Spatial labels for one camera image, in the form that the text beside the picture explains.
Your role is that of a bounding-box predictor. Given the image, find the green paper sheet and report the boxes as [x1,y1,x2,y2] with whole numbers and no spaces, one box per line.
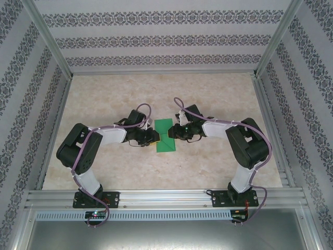
[153,118,177,153]

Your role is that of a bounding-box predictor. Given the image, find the grey metal sheet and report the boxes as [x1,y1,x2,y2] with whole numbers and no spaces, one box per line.
[25,220,310,250]

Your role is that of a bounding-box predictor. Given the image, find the aluminium mounting rail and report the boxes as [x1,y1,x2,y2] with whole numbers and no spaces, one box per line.
[24,189,310,209]

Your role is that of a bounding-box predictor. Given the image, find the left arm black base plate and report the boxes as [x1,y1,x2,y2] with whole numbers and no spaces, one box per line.
[72,191,121,209]

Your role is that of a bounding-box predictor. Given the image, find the slotted grey cable duct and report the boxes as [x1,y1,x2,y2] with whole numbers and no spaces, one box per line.
[35,210,232,221]

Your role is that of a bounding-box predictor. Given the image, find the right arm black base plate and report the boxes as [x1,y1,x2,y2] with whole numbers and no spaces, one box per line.
[211,190,260,208]

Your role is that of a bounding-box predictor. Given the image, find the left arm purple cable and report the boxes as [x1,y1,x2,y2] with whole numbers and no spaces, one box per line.
[71,103,153,229]

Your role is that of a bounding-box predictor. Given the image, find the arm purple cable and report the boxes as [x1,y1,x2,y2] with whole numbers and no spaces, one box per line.
[71,103,153,229]
[173,97,273,225]

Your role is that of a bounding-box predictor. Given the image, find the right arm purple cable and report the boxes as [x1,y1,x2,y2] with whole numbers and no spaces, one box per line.
[173,97,273,225]

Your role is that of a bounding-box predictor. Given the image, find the aluminium frame post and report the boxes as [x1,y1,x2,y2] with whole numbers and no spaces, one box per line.
[253,0,304,78]
[23,0,74,79]

